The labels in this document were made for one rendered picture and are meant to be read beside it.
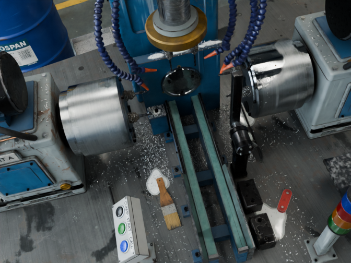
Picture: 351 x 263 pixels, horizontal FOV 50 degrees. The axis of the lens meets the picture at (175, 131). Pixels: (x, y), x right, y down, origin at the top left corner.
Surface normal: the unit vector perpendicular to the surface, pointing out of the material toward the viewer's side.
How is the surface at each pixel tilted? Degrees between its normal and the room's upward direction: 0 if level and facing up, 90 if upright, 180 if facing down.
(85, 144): 77
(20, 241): 0
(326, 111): 89
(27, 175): 90
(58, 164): 89
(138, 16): 90
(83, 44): 0
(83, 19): 0
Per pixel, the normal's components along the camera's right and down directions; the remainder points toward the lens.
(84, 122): 0.07, 0.14
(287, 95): 0.17, 0.60
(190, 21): -0.10, -0.56
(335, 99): 0.21, 0.79
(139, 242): 0.69, -0.53
